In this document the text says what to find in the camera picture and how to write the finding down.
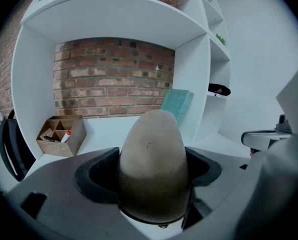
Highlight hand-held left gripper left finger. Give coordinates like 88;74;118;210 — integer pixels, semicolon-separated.
73;146;122;205

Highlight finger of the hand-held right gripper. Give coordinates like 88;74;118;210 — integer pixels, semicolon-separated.
240;130;293;152

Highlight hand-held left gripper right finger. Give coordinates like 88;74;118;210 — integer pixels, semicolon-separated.
185;146;222;187

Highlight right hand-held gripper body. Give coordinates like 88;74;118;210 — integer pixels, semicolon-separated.
275;56;298;135

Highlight tan oval pouch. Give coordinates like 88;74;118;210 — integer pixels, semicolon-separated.
117;109;192;229

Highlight brown wooden organizer box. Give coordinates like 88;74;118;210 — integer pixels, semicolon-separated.
35;115;87;158

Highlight white marker with red cap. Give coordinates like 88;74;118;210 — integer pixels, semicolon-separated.
60;130;72;144

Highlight black pens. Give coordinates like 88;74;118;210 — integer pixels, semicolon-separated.
43;134;62;143

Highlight teal book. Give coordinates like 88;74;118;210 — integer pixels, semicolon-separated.
160;88;195;129

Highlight black backpack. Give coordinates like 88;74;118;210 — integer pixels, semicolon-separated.
0;108;37;182

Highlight small green potted plant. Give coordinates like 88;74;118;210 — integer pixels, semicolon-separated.
215;33;227;45

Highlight white desk with hutch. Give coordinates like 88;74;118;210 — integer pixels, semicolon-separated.
10;0;252;185

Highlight black drawstring pouch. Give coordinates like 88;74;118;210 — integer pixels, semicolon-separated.
208;83;232;97

